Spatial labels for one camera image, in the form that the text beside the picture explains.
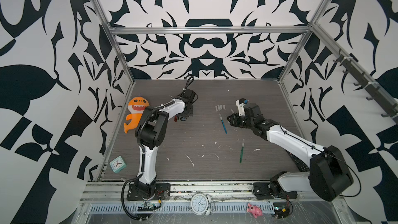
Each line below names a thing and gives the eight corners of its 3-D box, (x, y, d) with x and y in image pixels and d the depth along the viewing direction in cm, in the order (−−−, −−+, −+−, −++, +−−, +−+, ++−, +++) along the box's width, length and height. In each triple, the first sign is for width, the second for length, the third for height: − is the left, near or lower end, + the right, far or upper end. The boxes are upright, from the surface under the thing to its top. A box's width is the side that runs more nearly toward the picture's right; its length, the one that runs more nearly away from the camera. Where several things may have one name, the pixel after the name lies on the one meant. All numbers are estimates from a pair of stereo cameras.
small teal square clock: (116, 174, 81) (114, 173, 79) (111, 164, 84) (108, 162, 82) (127, 166, 84) (125, 165, 82) (121, 156, 87) (119, 155, 85)
